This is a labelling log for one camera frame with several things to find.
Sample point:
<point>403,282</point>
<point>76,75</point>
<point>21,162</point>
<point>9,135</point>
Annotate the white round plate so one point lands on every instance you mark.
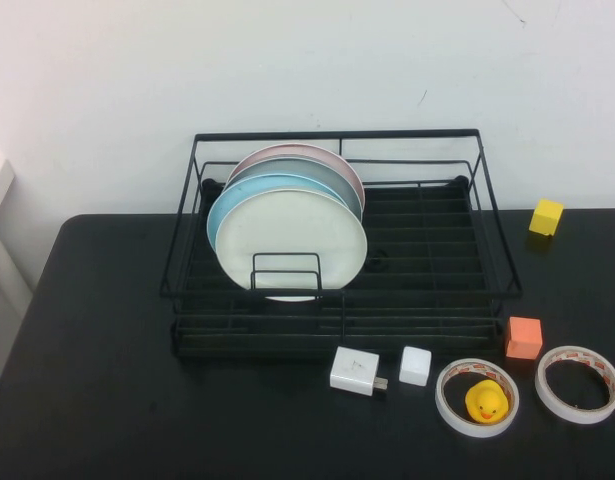
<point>292,240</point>

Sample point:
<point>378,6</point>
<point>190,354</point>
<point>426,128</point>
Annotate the grey plate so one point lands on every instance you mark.
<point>297,166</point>

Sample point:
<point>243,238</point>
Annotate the light blue plate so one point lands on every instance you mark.
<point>247,188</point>

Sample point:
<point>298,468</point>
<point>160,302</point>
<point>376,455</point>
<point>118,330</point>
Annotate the pink plate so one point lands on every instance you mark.
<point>297,150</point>

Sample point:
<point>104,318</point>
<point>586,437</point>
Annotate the white power adapter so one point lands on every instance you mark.
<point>352,370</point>

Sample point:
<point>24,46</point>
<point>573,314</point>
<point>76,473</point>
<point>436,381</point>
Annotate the small white cube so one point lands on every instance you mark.
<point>415,366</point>

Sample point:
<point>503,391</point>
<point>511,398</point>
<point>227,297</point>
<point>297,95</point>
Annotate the orange cube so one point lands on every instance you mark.
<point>524,340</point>

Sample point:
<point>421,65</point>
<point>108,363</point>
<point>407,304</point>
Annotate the yellow cube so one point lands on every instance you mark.
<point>546,217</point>

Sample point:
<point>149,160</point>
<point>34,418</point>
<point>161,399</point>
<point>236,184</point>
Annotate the yellow rubber duck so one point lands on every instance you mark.
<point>484,402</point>

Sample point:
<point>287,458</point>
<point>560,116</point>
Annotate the white double-sided tape roll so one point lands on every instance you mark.
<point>577,419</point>
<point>479,431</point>

